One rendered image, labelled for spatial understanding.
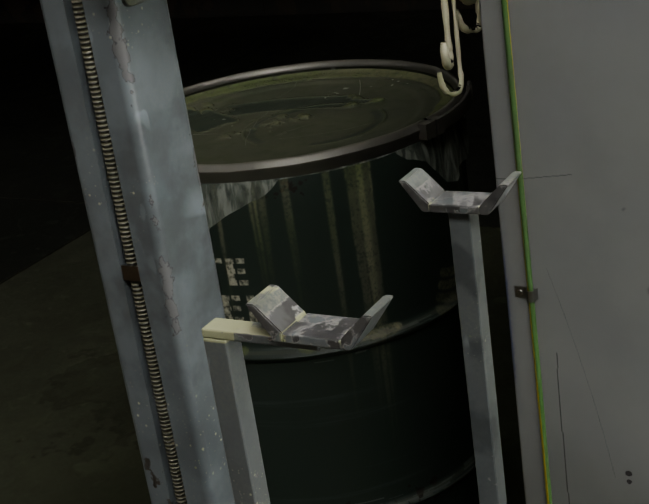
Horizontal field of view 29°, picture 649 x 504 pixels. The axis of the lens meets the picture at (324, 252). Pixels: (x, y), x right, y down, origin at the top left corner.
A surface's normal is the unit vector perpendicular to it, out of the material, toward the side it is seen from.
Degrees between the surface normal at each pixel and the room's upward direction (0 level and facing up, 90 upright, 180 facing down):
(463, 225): 90
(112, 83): 90
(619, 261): 90
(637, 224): 90
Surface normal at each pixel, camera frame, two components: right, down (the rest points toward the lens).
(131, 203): -0.47, 0.39
